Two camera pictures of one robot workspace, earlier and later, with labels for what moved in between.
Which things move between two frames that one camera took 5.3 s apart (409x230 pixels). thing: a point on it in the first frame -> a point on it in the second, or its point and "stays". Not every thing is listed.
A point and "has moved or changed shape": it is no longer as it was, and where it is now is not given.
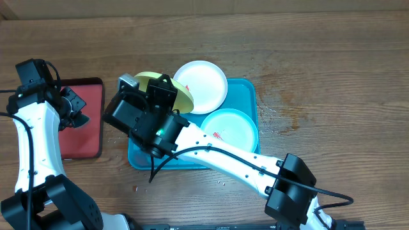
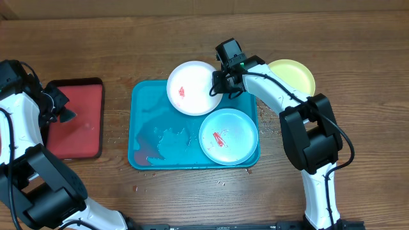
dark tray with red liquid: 85,140 stays
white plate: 206,84 stays
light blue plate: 232,126 stays
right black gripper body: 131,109 -> 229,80
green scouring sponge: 81,121 has moved or changed shape
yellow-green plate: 183,101 -> 294,75
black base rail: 342,225 stays
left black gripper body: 75,103 -> 55,99
